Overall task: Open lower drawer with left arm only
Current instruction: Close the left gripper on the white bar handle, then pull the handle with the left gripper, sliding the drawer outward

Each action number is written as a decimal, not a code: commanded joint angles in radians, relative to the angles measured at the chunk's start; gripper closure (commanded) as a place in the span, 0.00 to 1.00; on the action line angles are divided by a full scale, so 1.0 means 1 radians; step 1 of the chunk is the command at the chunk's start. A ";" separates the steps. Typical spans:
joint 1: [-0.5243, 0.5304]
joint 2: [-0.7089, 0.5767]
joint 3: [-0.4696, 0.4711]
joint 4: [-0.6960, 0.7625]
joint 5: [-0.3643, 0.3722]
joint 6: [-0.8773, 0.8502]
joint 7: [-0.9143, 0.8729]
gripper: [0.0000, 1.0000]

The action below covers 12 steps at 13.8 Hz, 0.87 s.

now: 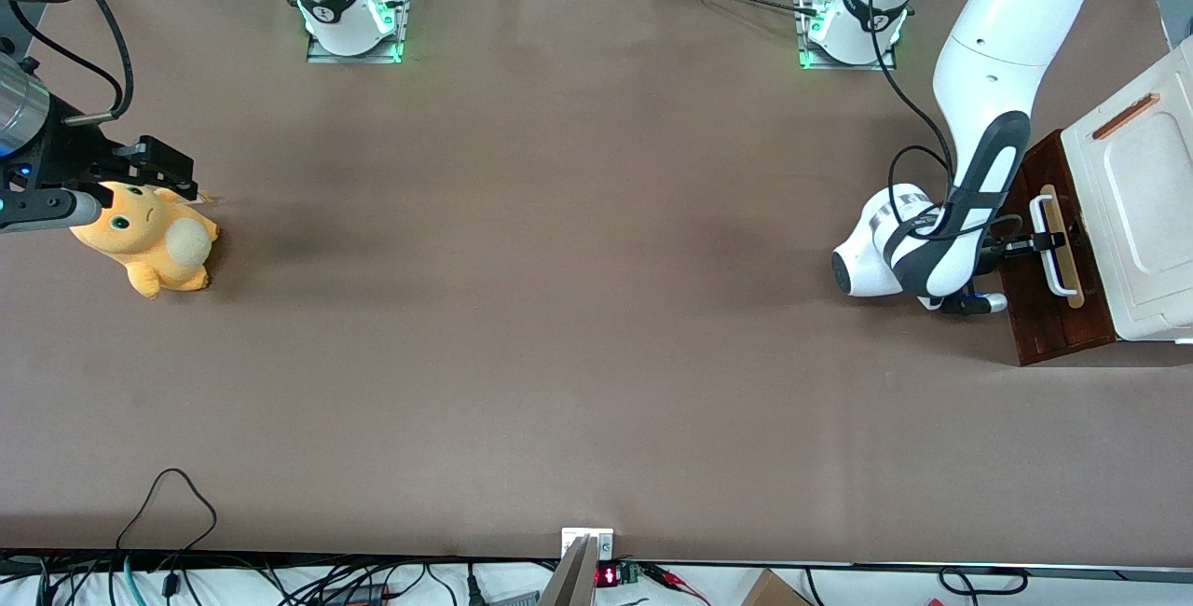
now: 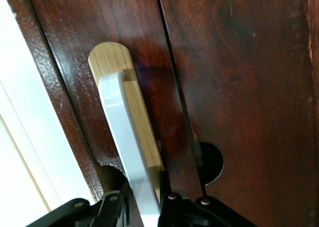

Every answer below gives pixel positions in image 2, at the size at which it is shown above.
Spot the wooden drawer with white handle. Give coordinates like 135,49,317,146
24,0,209,227

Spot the white metal drawer handle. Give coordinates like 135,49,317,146
98,71,161,227

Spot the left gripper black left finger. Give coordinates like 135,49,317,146
24,184,143,227

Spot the dark wooden drawer cabinet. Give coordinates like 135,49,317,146
3,0,130,205

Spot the wooden drawer without handle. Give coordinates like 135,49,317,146
157,0,319,227

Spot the light wooden handle plate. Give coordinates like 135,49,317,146
87,41,165,205

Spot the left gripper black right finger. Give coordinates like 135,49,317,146
157,171,255,227

